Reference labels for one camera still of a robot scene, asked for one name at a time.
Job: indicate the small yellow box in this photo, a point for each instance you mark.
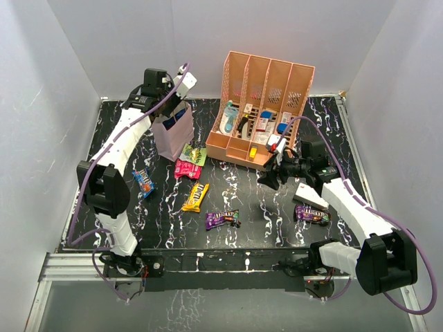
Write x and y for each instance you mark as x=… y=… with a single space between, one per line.
x=252 y=152

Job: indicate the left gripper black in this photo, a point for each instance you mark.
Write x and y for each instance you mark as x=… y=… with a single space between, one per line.
x=177 y=101

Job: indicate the orange desk file organizer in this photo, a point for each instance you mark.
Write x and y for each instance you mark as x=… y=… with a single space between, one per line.
x=255 y=84

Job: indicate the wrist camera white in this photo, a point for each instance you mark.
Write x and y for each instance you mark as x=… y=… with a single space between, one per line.
x=275 y=144
x=188 y=82

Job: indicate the blue M&M's packet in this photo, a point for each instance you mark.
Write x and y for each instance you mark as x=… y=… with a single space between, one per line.
x=144 y=181

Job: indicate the pink candy packet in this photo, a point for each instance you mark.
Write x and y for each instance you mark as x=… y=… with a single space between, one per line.
x=185 y=168

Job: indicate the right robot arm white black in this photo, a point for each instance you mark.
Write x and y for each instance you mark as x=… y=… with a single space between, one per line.
x=386 y=258

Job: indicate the blue Burts chips bag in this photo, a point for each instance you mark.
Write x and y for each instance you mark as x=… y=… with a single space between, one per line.
x=170 y=122

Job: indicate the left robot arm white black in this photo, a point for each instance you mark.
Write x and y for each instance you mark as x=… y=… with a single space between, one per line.
x=102 y=186

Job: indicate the white rectangular box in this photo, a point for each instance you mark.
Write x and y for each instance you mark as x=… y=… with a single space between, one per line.
x=309 y=196

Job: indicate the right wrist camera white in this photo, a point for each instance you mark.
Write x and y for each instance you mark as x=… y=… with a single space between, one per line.
x=275 y=144

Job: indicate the green candy packet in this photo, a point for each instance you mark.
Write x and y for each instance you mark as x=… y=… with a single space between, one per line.
x=196 y=156

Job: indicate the pale pink paper bag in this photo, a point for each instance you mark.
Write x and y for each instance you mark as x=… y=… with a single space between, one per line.
x=170 y=143

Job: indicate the purple m&m's packet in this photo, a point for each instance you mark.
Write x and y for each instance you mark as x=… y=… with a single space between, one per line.
x=310 y=215
x=216 y=219

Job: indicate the light blue tape dispenser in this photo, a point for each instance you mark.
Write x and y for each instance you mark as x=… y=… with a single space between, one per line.
x=228 y=118

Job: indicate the yellow M&M's packet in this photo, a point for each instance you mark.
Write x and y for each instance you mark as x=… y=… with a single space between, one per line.
x=194 y=201

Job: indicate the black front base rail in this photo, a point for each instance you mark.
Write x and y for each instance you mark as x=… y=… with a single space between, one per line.
x=219 y=269

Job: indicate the white plastic packet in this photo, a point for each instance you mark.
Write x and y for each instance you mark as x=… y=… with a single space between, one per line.
x=261 y=137

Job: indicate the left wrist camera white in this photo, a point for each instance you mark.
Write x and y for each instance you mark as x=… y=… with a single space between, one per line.
x=188 y=82

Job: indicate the purple M&M's packet centre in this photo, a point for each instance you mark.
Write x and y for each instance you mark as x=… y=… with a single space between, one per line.
x=216 y=219

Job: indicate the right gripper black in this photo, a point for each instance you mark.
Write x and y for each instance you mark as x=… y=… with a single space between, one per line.
x=270 y=178

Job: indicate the purple M&M's packet right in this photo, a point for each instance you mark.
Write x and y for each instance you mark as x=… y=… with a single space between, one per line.
x=310 y=215

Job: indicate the blue white item pack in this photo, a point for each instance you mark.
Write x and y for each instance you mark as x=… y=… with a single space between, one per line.
x=284 y=125

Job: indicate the black yellow utility knife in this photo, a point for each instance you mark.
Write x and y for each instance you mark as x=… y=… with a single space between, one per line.
x=243 y=127

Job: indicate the aluminium frame rail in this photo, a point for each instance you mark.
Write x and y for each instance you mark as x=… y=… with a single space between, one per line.
x=70 y=297

